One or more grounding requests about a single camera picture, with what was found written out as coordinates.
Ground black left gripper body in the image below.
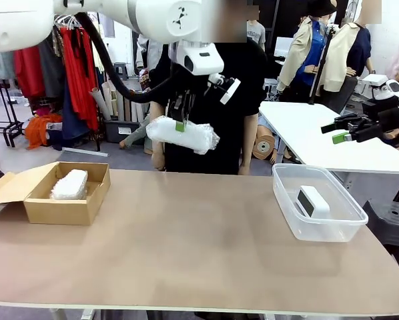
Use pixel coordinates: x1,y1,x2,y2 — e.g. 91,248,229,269
167,87,197,114

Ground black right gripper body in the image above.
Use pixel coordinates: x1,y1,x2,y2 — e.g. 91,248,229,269
348,114,388,143

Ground bubble-wrapped clock showing display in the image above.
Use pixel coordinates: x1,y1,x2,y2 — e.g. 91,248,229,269
145,115,220,156

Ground white unwrapped digital clock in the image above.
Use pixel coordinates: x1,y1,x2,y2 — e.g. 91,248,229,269
296,185,331,219

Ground bubble-wrapped clock rounded bundle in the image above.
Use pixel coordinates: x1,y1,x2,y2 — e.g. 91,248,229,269
49,169,89,201

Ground person's right forearm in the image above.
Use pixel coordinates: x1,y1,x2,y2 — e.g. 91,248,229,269
149,101,169,157

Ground person's left forearm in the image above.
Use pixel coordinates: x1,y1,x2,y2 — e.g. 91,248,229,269
239,113,259,167

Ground person's right hand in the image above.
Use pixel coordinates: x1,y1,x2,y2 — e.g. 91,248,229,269
151,151,167,172

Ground mannequin legs grey trousers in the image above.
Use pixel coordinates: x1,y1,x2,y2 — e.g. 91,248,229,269
119,115,153,156

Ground person in black shirt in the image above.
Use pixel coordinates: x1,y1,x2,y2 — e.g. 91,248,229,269
149,0,269,176

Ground white table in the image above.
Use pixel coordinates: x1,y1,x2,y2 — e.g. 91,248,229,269
258,101,399,175

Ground black stand pole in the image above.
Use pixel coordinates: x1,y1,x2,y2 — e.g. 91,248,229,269
308,25,340,106

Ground grey storage bin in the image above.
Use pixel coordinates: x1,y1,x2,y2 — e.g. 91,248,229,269
104,119,147,144

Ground grey plastic stool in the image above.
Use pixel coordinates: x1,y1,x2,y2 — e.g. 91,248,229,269
113,62,129,81

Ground mannequin with navy shirt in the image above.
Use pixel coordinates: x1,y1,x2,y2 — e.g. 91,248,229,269
321,0,376,114

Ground beige paper roll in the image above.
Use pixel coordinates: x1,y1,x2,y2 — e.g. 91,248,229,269
101,81,119,117

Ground white computer tower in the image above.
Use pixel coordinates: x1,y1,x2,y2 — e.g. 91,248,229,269
262,78,280,101

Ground brown cardboard roll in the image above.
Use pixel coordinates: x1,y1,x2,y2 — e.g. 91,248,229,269
252,133,276,161

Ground mannequin with black hat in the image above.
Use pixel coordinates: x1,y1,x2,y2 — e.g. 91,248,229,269
276,0,337,104

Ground slanted grey paper roll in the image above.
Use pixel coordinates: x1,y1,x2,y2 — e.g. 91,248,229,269
89,87,112,121

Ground cream hanging garment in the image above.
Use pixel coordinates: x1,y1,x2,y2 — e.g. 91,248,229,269
92,23,107,75

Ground white monitor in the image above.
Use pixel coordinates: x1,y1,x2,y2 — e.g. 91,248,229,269
273,36,299,57

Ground black plastic stool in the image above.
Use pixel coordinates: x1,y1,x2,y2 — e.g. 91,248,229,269
362,199,399,274

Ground clear plastic container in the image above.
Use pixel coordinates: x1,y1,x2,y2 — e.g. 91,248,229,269
272,163,370,243

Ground long red dress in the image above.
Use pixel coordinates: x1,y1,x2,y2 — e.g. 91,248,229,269
59,25,101,133

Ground dark grey hanging garment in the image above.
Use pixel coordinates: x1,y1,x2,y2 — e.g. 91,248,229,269
37,31,67,99

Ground orange cloth pile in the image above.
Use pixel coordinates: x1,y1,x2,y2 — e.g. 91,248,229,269
25,113,64,150

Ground open cardboard box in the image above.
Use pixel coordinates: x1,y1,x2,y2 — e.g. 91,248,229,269
0,161,111,227

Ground red hanging garment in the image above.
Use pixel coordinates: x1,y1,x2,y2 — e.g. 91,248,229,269
14,46,45,98

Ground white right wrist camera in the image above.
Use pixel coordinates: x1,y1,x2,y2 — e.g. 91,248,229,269
360,73,390,89

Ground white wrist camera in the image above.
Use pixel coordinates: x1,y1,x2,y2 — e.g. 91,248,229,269
207,73,242,106
360,73,390,89

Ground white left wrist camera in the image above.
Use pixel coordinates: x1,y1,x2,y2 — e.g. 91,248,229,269
207,73,242,106

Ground black left arm hose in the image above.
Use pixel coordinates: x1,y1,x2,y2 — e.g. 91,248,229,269
74,12,187,103

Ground white table frame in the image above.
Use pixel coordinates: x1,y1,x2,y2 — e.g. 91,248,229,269
49,308,102,320

